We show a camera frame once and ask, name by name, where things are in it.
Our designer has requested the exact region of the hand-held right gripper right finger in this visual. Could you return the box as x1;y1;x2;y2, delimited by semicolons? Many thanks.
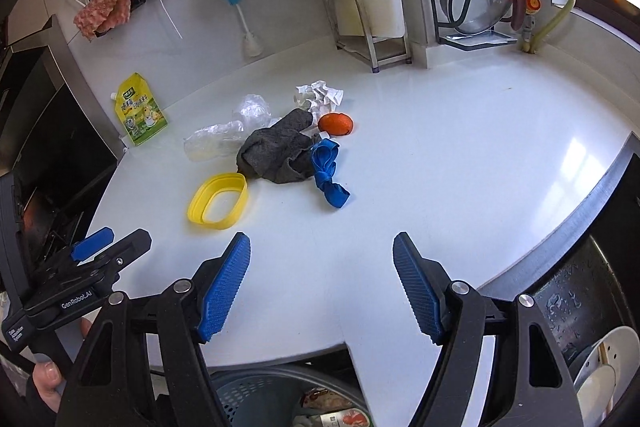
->
392;232;586;427

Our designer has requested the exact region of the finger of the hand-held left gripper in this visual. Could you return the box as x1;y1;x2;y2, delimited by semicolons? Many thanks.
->
75;229;152;288
45;228;117;275

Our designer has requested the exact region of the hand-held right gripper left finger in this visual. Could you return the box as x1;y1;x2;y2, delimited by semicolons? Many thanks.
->
54;232;252;427

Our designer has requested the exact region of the yellow oval plastic lid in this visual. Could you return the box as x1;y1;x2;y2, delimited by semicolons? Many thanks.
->
187;173;249;232

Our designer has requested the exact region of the grey perforated trash bin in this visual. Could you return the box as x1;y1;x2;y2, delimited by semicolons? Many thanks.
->
207;364;381;427

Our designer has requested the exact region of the clear plastic bag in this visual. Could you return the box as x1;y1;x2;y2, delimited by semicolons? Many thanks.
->
183;120;246;164
231;94;274;128

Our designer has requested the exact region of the patterned snack wrapper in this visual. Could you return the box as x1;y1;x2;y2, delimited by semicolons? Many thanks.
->
300;387;353;410

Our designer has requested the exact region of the dark grey cloth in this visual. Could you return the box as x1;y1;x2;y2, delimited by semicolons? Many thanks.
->
236;108;321;184

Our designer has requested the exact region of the orange peel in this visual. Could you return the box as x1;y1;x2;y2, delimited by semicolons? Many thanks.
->
318;112;355;138

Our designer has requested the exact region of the white paper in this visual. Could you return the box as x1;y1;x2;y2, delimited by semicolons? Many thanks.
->
292;79;346;118

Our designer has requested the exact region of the person's left hand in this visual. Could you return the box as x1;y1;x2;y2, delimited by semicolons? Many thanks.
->
30;316;97;414

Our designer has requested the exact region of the black gas stove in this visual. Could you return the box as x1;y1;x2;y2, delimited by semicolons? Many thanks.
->
15;177;126;268

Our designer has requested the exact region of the yellow green spout pouch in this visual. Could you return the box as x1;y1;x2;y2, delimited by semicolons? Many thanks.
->
110;73;169;146

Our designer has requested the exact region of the steel kitchen sink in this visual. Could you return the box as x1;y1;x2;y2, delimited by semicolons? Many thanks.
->
520;142;640;427

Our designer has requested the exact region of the white plate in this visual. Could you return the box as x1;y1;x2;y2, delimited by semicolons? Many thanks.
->
572;364;618;419

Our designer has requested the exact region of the pink dish cloth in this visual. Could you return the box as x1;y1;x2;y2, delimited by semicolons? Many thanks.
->
73;0;132;42

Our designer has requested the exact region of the white plastic straw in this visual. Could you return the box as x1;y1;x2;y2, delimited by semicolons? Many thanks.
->
156;0;183;40

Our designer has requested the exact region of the blue white bottle brush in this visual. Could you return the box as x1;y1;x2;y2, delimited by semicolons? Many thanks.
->
225;0;264;58

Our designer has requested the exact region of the metal cutting board rack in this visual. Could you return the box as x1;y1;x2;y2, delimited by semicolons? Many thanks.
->
321;0;413;74

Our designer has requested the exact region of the yellow gas hose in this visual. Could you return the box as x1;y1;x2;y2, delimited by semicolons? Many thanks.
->
522;0;577;54

